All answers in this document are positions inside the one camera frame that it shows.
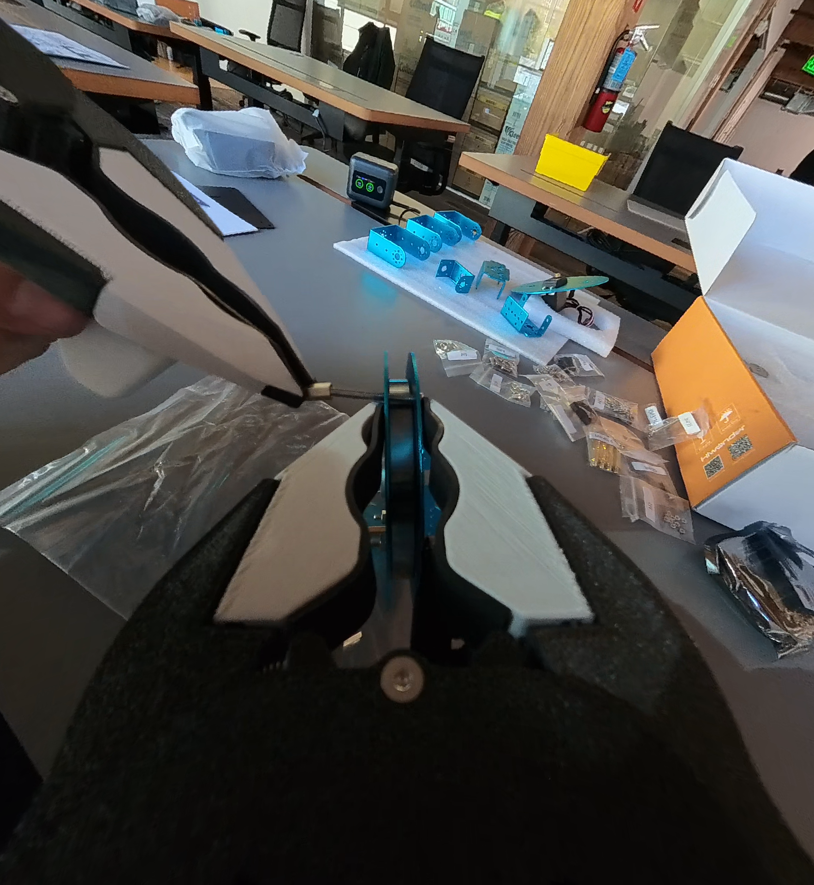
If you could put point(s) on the yellow plastic bin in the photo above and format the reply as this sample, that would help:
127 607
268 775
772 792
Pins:
569 162

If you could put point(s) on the black flat card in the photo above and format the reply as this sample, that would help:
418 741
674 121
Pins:
241 206

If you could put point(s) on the small blue angle bracket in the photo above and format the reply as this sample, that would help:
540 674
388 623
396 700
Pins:
454 276

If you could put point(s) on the blue round turntable base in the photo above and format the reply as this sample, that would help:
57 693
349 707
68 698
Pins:
407 484

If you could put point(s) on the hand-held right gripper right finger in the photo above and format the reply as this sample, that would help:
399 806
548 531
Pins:
510 539

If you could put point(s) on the black office chair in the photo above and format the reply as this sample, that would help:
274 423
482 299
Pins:
288 24
445 83

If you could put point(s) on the orange and white box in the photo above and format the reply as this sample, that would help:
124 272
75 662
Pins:
725 387

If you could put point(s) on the clear zip bag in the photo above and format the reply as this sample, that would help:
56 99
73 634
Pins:
137 484

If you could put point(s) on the teal flat metal plate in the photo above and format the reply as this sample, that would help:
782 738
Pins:
559 283

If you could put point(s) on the pile of small screw bags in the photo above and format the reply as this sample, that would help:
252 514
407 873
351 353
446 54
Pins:
586 422

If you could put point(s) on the wide blue perforated bracket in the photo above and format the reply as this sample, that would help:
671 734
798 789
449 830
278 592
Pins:
526 318

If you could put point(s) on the wood-edged office table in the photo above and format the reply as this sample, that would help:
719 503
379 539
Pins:
102 76
586 204
324 83

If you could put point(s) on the printed instruction booklet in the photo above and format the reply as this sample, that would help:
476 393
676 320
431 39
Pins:
230 214

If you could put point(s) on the grey desk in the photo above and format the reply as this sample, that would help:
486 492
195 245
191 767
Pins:
351 311

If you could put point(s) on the dark laptop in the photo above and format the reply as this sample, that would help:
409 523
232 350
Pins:
673 173

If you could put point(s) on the black cube device green lights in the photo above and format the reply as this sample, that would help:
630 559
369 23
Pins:
372 181

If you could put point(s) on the black jacket on chair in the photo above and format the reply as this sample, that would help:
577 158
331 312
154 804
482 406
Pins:
371 59

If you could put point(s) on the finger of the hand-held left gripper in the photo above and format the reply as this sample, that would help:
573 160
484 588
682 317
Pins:
158 304
171 214

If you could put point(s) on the red fire extinguisher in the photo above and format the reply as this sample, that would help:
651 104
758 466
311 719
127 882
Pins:
607 97

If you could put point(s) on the silver foil bag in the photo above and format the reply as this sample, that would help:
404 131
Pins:
773 588

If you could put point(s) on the wooden pillar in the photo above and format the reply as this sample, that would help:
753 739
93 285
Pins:
573 69

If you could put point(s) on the white foam sheet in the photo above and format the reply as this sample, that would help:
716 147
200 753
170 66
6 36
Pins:
448 311

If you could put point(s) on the brass standoff screw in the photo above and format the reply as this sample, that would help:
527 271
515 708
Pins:
320 391

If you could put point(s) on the grey-blue metal bracket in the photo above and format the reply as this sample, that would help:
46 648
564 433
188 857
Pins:
493 276

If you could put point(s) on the person's left hand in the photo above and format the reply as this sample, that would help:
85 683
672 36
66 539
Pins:
5 318

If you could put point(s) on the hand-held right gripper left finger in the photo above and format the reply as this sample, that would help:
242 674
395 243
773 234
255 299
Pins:
296 546

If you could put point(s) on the long blue metal bracket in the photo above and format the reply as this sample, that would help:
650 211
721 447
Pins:
459 225
393 249
433 234

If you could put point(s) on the printed paper sheet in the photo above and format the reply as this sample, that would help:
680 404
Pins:
68 45

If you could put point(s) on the stack of cardboard boxes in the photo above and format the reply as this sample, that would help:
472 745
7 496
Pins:
500 90

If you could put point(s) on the white plastic bag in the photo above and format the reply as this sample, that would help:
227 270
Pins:
234 142

